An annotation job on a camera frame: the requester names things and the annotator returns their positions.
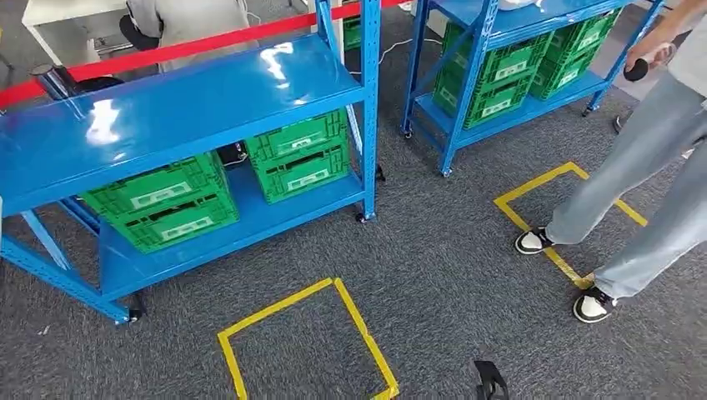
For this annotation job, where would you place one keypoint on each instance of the red barrier belt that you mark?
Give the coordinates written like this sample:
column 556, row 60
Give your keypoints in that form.
column 193, row 47

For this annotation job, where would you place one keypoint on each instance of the green plastic crate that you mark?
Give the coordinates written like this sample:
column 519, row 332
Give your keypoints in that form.
column 563, row 77
column 149, row 190
column 182, row 226
column 505, row 63
column 583, row 36
column 352, row 33
column 301, row 179
column 293, row 138
column 491, row 105

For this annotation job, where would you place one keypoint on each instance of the white table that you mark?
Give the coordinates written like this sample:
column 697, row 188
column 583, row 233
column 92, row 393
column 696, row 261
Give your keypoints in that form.
column 66, row 8

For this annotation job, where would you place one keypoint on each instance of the yellow tape square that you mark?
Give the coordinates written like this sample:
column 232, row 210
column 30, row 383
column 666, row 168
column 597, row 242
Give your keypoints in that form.
column 536, row 184
column 354, row 312

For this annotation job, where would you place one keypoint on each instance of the large blue metal shelf rack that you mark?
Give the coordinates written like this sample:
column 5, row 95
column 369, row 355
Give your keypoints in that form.
column 193, row 99

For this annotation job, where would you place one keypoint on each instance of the seated person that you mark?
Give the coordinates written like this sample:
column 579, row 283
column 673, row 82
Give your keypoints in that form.
column 204, row 19

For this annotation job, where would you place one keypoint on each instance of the small blue metal shelf rack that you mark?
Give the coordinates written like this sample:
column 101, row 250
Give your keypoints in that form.
column 524, row 110

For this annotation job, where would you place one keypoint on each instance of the black-tipped hand-held device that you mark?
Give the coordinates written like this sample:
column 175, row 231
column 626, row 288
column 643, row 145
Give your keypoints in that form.
column 638, row 69

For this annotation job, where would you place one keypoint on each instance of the chrome stanchion post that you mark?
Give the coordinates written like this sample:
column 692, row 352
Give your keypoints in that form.
column 52, row 80

